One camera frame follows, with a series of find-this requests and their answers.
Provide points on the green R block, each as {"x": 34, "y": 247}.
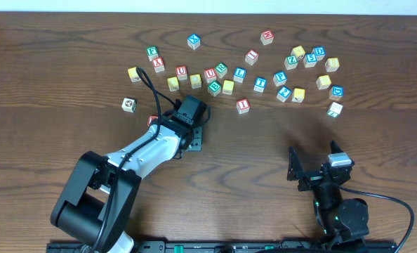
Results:
{"x": 221, "y": 70}

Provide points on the blue 5 block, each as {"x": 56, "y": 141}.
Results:
{"x": 310, "y": 60}

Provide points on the yellow block beside 2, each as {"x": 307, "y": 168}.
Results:
{"x": 298, "y": 95}

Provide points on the yellow block centre left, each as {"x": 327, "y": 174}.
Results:
{"x": 195, "y": 80}

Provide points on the green Z block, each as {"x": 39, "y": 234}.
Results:
{"x": 290, "y": 62}

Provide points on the red block top right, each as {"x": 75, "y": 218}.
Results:
{"x": 266, "y": 37}

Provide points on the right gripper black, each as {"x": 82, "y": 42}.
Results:
{"x": 314, "y": 177}

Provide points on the green F block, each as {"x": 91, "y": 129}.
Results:
{"x": 152, "y": 53}

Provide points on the yellow block far right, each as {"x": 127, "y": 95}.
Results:
{"x": 332, "y": 64}

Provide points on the blue d block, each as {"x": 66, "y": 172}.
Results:
{"x": 319, "y": 52}
{"x": 336, "y": 93}

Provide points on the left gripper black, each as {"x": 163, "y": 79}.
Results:
{"x": 197, "y": 139}

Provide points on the white soccer ball block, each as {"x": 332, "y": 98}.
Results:
{"x": 129, "y": 105}

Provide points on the blue P block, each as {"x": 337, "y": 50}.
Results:
{"x": 279, "y": 78}

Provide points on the blue 2 block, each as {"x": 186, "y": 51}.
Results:
{"x": 283, "y": 94}

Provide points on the yellow block far left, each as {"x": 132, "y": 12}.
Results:
{"x": 133, "y": 75}

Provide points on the blue L block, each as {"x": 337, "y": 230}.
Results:
{"x": 239, "y": 74}

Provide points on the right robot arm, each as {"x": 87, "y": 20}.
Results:
{"x": 343, "y": 220}

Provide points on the red I block upper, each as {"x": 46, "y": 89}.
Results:
{"x": 251, "y": 57}

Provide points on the yellow block beside U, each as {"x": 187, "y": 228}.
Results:
{"x": 173, "y": 84}

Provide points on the white green block right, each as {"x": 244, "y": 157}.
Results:
{"x": 334, "y": 109}

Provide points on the red E block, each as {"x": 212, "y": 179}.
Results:
{"x": 152, "y": 119}

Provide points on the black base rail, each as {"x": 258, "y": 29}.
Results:
{"x": 245, "y": 247}

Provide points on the blue X block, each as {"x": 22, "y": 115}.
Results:
{"x": 194, "y": 41}

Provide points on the blue T block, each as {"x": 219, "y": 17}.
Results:
{"x": 260, "y": 84}

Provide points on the green B block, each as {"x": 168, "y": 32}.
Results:
{"x": 214, "y": 88}

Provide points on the red Y block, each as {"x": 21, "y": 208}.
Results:
{"x": 158, "y": 64}

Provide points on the yellow block beside B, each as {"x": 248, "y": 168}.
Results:
{"x": 228, "y": 87}

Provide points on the red I block lower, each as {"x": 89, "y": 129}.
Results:
{"x": 243, "y": 106}

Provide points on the blue D block lower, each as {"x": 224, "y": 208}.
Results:
{"x": 336, "y": 93}

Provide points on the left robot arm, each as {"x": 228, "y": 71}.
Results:
{"x": 96, "y": 202}

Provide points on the blue D block upper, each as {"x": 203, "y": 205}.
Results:
{"x": 319, "y": 52}

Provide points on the yellow block top right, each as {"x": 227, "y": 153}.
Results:
{"x": 298, "y": 52}

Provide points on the red i block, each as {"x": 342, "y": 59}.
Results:
{"x": 251, "y": 57}
{"x": 243, "y": 106}

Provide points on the red u block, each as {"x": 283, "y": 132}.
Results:
{"x": 181, "y": 73}
{"x": 210, "y": 75}

